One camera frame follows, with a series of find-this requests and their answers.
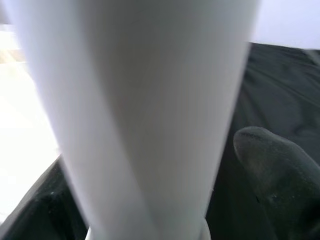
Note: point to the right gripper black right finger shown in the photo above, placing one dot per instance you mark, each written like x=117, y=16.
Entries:
x=287, y=187

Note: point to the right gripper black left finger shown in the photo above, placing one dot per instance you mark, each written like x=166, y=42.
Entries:
x=45, y=215

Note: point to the white plastic table top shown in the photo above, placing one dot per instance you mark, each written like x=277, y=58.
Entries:
x=20, y=112

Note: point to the white plastic table leg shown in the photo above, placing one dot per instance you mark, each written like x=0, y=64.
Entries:
x=137, y=100

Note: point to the black tablecloth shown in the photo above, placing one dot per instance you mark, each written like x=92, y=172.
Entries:
x=275, y=87

